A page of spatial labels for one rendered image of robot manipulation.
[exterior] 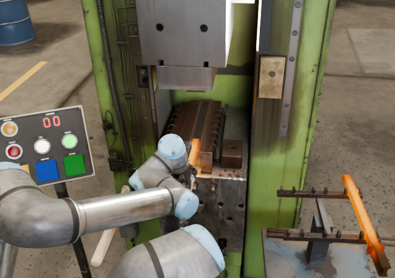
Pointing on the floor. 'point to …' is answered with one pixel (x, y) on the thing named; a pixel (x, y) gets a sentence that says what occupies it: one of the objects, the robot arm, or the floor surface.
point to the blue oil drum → (14, 15)
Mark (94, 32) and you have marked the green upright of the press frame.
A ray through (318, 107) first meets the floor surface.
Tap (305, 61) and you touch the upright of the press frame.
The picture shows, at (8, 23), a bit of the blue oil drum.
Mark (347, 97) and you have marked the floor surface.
